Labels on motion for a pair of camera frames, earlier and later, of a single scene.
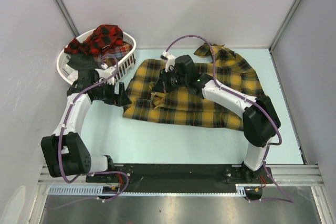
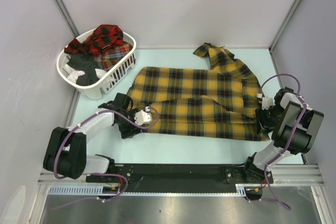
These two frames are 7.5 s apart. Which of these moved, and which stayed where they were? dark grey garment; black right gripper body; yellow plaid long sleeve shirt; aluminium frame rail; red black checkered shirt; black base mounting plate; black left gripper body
Moved: yellow plaid long sleeve shirt; black right gripper body; black left gripper body
Stayed: aluminium frame rail; black base mounting plate; red black checkered shirt; dark grey garment
